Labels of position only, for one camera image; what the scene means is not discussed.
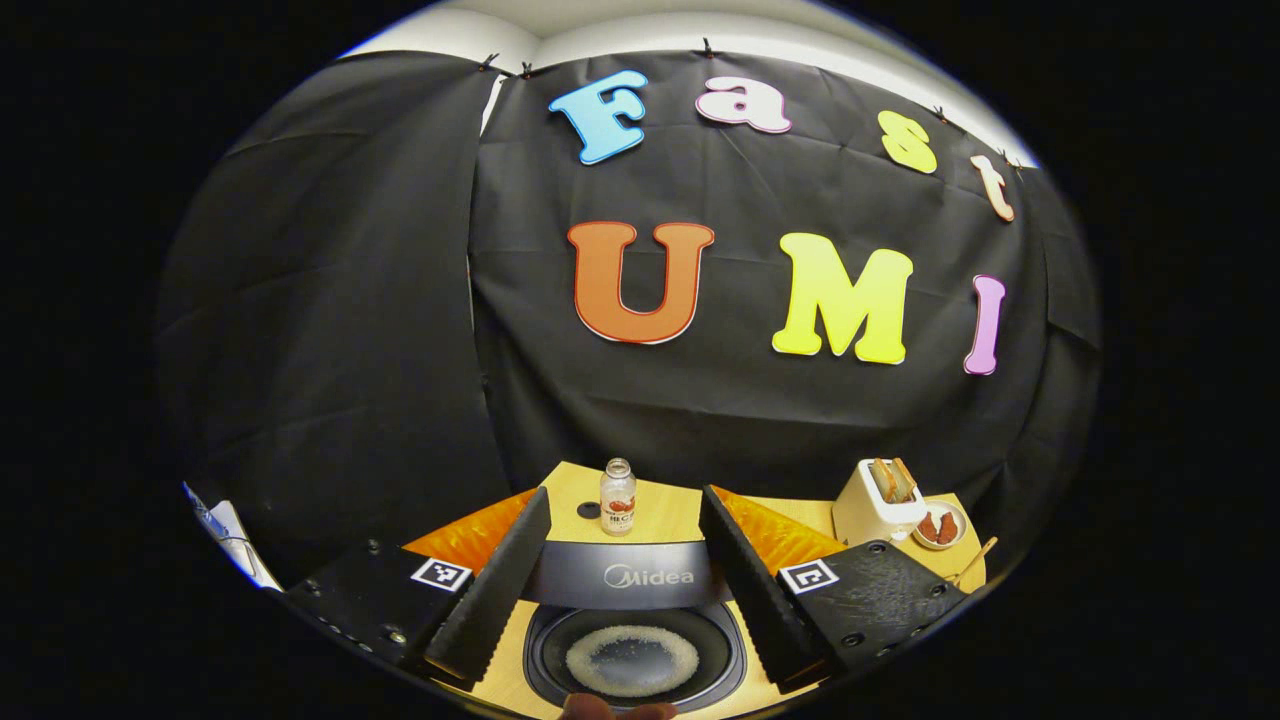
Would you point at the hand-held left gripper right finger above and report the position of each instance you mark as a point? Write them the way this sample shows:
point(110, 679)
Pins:
point(750, 590)

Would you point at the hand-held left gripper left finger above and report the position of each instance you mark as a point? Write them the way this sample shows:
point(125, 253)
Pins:
point(495, 595)

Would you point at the grey rice cooker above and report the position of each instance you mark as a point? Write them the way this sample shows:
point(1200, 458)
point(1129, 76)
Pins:
point(640, 560)

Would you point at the white rice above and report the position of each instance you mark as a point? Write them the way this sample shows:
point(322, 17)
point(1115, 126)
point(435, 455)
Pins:
point(595, 665)

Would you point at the black bottle cap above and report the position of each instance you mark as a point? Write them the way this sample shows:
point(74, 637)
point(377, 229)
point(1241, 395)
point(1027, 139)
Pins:
point(589, 510)

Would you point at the white toaster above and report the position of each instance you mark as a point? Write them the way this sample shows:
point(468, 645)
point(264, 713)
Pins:
point(865, 520)

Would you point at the small clear bottle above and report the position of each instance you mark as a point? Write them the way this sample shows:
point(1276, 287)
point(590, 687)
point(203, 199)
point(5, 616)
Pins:
point(618, 500)

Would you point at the toasted bread slice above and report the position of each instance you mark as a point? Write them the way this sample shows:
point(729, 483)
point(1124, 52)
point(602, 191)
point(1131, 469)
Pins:
point(883, 482)
point(905, 478)

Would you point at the brown meat piece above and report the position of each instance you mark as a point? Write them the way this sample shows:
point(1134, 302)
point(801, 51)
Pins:
point(928, 528)
point(948, 528)

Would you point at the white round plate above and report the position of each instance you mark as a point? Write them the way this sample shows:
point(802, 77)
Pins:
point(945, 547)

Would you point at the white desk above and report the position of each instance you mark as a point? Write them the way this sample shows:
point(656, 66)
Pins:
point(230, 530)

